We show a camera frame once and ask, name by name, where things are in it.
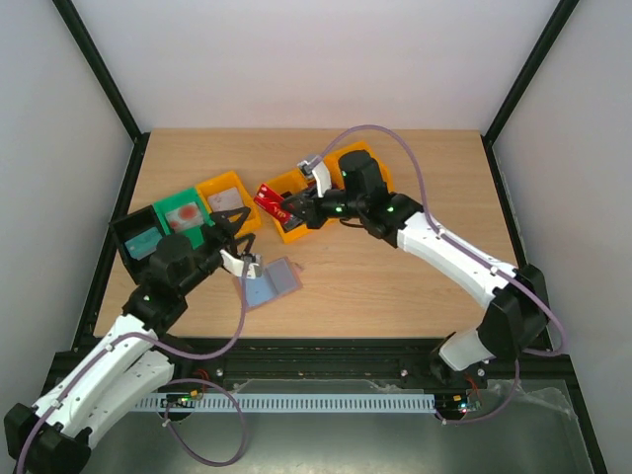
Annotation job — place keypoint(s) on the black bin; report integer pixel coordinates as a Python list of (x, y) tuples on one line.
[(129, 226)]

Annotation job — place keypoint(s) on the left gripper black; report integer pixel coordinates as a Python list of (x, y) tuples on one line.
[(229, 237)]

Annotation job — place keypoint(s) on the left black frame post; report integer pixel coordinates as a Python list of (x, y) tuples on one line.
[(75, 25)]

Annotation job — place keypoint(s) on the green bin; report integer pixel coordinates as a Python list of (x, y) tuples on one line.
[(169, 203)]

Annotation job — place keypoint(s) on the black frame post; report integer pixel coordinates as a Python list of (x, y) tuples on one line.
[(547, 38), (75, 25)]

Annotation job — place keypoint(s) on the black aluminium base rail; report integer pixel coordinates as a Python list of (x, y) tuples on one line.
[(403, 362)]

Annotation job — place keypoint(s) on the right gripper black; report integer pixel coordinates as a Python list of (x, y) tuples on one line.
[(307, 210)]

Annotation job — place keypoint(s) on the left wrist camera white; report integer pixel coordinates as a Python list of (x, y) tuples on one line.
[(248, 266)]

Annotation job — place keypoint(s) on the yellow bin single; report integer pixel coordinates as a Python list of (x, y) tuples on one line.
[(228, 180)]

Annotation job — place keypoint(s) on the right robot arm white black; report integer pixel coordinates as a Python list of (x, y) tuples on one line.
[(512, 298)]

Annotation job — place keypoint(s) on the yellow triple bin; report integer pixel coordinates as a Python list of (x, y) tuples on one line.
[(293, 185)]

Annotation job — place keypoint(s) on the black card stack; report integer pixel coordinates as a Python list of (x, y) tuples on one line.
[(292, 223)]

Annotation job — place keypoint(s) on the light blue cable duct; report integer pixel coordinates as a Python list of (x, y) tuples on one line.
[(292, 403)]

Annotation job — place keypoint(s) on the right black frame post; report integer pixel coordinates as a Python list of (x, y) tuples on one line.
[(547, 38)]

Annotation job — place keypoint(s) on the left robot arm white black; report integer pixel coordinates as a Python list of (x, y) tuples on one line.
[(59, 431)]

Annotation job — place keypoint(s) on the red white card stack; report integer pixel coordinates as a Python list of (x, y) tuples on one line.
[(184, 217)]

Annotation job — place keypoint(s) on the teal card stack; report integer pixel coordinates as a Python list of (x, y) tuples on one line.
[(143, 244)]

